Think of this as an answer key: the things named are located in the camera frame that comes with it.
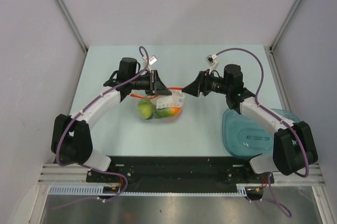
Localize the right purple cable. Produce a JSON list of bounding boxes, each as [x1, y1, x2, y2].
[[214, 47, 310, 218]]

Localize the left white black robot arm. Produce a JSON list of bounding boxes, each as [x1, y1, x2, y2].
[[51, 56, 171, 182]]

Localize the green fake pear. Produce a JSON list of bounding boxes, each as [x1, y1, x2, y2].
[[137, 100, 156, 119]]

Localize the clear orange zip top bag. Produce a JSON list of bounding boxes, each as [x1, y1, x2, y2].
[[130, 87, 185, 123]]

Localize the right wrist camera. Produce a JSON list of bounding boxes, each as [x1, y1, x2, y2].
[[205, 54, 219, 66]]

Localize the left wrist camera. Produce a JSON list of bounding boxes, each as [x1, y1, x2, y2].
[[149, 55, 157, 65]]

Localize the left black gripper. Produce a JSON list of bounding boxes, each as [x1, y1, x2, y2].
[[129, 70, 172, 96]]

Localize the white slotted cable duct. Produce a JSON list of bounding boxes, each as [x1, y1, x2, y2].
[[49, 183, 248, 196]]

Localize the teal plastic container lid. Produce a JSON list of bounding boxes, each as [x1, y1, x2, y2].
[[222, 109, 300, 159]]

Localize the purple cable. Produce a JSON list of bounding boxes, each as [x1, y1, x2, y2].
[[214, 47, 310, 218], [51, 46, 158, 210]]

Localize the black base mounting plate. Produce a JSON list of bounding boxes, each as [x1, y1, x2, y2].
[[86, 156, 268, 194]]

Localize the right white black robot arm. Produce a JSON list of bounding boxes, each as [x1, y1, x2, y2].
[[182, 64, 318, 182]]

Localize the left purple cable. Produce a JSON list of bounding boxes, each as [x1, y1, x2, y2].
[[51, 46, 158, 210]]

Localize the orange green fake mango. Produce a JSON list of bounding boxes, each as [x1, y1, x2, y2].
[[154, 107, 182, 119]]

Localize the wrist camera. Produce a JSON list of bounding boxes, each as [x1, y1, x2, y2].
[[205, 54, 219, 66], [149, 55, 157, 65]]

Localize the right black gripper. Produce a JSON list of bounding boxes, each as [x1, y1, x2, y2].
[[182, 69, 231, 98]]

